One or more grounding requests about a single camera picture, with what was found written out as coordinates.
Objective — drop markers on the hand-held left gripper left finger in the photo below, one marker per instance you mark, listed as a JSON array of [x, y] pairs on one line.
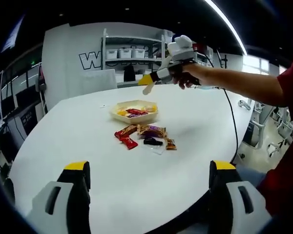
[[78, 195]]

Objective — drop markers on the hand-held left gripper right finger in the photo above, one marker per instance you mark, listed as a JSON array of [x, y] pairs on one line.
[[219, 195]]

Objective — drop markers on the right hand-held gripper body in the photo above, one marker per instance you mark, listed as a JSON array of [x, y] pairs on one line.
[[182, 51]]

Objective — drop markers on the white food tongs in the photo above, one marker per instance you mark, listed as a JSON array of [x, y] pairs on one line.
[[147, 89]]

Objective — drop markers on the yellow candy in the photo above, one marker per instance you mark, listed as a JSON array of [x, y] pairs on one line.
[[121, 112], [149, 108]]

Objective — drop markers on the red chocolate bar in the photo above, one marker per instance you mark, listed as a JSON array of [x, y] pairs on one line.
[[136, 111]]

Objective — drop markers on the cream hexagonal container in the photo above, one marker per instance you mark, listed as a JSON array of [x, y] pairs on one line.
[[139, 117]]

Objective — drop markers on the pile of assorted candies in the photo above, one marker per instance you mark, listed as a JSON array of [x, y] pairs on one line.
[[151, 131]]

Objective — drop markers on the person's right hand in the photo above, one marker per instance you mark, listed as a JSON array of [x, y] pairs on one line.
[[188, 75]]

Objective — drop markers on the white lidded storage bin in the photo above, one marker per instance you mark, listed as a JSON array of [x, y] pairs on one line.
[[112, 53], [138, 53], [125, 53]]

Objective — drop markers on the black bag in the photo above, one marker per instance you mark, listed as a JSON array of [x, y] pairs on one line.
[[129, 73]]

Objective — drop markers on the grey metal shelf rack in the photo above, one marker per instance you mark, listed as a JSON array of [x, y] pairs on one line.
[[131, 60]]

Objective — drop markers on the person's blue jeans leg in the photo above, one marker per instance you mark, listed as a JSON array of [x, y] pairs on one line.
[[251, 178]]

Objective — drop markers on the black tripod stand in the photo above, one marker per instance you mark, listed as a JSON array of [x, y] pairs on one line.
[[225, 61]]

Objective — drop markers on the light blue box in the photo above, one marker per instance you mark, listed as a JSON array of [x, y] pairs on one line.
[[207, 88]]

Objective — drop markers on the long ceiling light strip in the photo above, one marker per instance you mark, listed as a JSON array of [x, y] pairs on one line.
[[230, 22]]

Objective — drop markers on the bright window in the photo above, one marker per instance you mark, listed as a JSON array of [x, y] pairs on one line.
[[256, 64]]

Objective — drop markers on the clear plastic wrapper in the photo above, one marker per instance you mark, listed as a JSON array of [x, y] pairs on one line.
[[157, 151]]

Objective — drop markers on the white office chair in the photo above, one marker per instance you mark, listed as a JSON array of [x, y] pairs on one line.
[[257, 126], [283, 126]]

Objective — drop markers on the white handheld controller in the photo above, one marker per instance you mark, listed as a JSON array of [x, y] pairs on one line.
[[244, 104]]

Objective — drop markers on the grey cabinet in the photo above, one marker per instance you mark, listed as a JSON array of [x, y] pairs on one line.
[[27, 129]]

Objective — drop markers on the black computer monitor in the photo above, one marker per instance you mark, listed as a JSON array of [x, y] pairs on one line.
[[25, 98], [7, 104]]

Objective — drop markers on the grey pink hanging device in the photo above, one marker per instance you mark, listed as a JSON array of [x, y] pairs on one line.
[[42, 84]]

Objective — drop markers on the green exit sign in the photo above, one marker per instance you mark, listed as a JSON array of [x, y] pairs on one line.
[[33, 62]]

